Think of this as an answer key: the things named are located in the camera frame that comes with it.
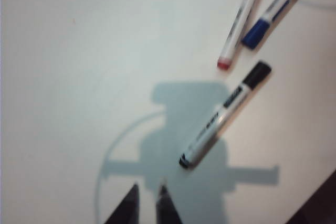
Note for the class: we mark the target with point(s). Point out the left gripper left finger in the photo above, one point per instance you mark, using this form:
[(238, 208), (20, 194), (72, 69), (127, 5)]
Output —
[(127, 208)]

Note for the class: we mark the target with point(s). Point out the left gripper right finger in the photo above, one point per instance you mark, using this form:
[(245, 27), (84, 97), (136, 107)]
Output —
[(168, 208)]

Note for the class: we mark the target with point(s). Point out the black-capped whiteboard marker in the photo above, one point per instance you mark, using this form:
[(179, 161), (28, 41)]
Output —
[(223, 116)]

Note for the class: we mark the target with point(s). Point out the red-capped whiteboard marker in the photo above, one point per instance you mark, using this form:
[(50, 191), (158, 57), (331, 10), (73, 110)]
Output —
[(241, 19)]

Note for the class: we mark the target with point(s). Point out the blue-capped whiteboard marker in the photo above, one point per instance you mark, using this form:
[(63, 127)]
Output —
[(273, 11)]

